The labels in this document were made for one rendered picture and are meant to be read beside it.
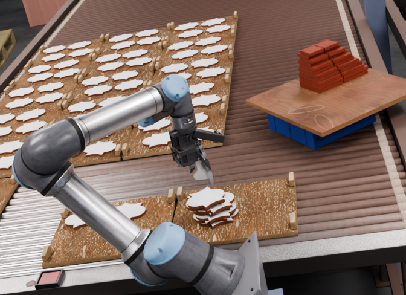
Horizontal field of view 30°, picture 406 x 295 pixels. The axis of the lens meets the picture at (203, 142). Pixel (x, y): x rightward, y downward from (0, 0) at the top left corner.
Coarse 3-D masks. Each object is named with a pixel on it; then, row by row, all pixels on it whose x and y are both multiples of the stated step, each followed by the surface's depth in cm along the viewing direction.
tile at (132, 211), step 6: (126, 204) 265; (132, 204) 264; (138, 204) 264; (120, 210) 262; (126, 210) 261; (132, 210) 260; (138, 210) 260; (144, 210) 259; (132, 216) 257; (138, 216) 257
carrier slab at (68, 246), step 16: (160, 208) 261; (64, 224) 264; (144, 224) 253; (64, 240) 254; (80, 240) 252; (96, 240) 250; (64, 256) 244; (80, 256) 242; (96, 256) 240; (112, 256) 239
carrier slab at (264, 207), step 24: (192, 192) 266; (240, 192) 259; (264, 192) 256; (288, 192) 253; (192, 216) 251; (240, 216) 245; (264, 216) 242; (288, 216) 239; (216, 240) 235; (240, 240) 234
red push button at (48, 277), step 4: (52, 272) 238; (56, 272) 238; (44, 276) 237; (48, 276) 237; (52, 276) 236; (56, 276) 236; (40, 280) 235; (44, 280) 235; (48, 280) 234; (52, 280) 234; (56, 280) 234
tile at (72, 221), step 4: (72, 216) 265; (76, 216) 265; (68, 220) 263; (72, 220) 263; (76, 220) 262; (80, 220) 262; (68, 224) 261; (72, 224) 260; (76, 224) 259; (80, 224) 259; (84, 224) 259; (76, 228) 259
